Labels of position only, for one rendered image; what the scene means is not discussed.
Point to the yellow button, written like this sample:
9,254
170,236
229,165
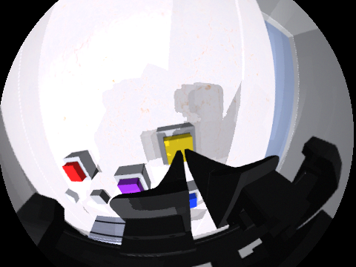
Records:
173,138

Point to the red button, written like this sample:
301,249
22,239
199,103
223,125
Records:
79,166

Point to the purple button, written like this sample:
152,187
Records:
132,178

